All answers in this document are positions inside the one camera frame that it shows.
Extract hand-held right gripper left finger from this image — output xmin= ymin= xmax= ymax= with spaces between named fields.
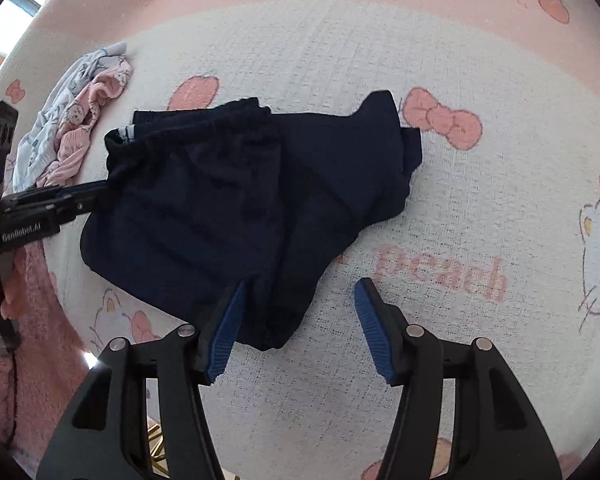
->
xmin=35 ymin=280 xmax=247 ymax=480

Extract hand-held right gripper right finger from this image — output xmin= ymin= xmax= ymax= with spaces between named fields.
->
xmin=355 ymin=277 xmax=563 ymax=480

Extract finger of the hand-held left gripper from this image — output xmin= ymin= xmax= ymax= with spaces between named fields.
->
xmin=44 ymin=195 xmax=110 ymax=227
xmin=2 ymin=181 xmax=112 ymax=211

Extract navy pants with white stripes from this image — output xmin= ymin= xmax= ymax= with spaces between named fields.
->
xmin=80 ymin=90 xmax=423 ymax=352

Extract person's left hand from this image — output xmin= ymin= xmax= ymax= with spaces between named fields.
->
xmin=0 ymin=255 xmax=27 ymax=322

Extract pink bear-print garment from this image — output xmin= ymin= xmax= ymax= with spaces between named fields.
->
xmin=32 ymin=62 xmax=133 ymax=188

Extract window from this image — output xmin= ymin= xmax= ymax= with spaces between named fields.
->
xmin=0 ymin=0 xmax=37 ymax=83

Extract pink fleece clothing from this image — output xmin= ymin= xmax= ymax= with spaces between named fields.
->
xmin=0 ymin=242 xmax=98 ymax=466

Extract pink cartoon-cat printed blanket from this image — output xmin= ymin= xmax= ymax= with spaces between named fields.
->
xmin=0 ymin=0 xmax=600 ymax=480

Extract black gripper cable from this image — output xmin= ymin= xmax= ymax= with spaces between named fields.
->
xmin=0 ymin=349 xmax=23 ymax=448

